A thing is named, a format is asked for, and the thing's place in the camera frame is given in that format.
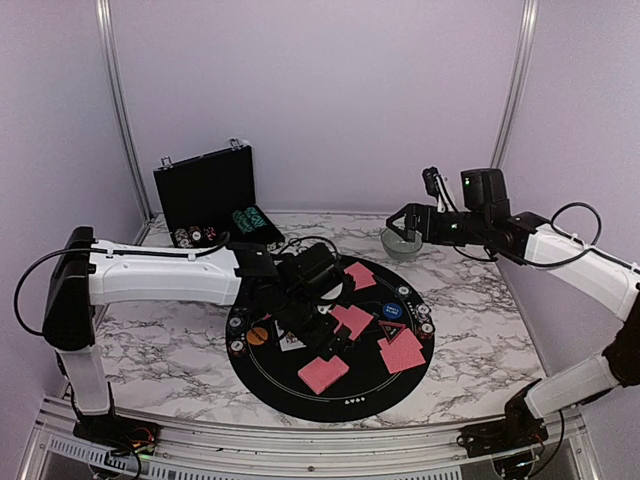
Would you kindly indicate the round black poker mat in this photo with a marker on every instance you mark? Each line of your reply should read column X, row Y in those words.
column 367, row 389

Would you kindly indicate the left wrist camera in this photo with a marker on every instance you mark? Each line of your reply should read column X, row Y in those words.
column 313, row 275

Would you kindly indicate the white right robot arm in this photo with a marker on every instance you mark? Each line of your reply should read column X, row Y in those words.
column 567, row 269

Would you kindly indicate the blue small blind button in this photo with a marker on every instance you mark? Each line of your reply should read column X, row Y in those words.
column 392, row 311

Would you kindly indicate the right aluminium frame post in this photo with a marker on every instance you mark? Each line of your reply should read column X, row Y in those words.
column 517, row 83

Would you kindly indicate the aluminium frame post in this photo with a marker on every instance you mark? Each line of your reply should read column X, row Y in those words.
column 517, row 83
column 108, row 41

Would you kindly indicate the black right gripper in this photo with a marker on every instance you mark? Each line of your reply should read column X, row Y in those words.
column 413, row 224

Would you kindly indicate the red playing card deck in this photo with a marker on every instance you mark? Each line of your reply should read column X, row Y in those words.
column 320, row 374

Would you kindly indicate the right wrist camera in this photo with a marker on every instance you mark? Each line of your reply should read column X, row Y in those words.
column 484, row 191

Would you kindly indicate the red face-down card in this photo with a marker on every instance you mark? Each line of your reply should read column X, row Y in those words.
column 352, row 317

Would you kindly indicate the green chip row right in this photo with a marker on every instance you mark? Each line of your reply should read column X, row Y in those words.
column 255, row 218

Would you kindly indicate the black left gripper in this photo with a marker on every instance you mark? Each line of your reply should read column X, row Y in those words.
column 314, row 339

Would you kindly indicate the orange big blind button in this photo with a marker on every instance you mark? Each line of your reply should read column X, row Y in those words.
column 257, row 336

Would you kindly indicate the green chip row left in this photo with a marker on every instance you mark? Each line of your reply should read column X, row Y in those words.
column 242, row 222

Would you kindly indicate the red triangular all-in marker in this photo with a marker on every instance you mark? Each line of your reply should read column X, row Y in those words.
column 391, row 329

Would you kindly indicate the black poker chip case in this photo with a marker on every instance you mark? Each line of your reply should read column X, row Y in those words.
column 205, row 190

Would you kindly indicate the left aluminium frame post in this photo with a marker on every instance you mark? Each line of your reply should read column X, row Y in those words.
column 108, row 41

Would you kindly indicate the jack of hearts card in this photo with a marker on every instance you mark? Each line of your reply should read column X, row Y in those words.
column 287, row 341

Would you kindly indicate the red card dealt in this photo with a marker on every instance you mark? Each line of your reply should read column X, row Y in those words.
column 400, row 360
column 404, row 340

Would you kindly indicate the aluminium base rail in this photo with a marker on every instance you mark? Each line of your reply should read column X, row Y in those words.
column 190, row 449

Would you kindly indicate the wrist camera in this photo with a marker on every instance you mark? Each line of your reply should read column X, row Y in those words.
column 313, row 275
column 484, row 191

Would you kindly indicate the green 50 chip stack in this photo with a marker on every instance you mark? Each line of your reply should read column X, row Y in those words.
column 235, row 326

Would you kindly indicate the green chip row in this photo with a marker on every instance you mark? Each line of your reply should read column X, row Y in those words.
column 242, row 222
column 255, row 218

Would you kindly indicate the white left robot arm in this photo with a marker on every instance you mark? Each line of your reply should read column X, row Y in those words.
column 91, row 273

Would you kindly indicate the green glass bowl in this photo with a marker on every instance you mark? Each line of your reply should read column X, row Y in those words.
column 399, row 249

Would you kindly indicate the brown 100 chip stack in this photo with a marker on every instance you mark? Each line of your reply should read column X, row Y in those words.
column 195, row 234

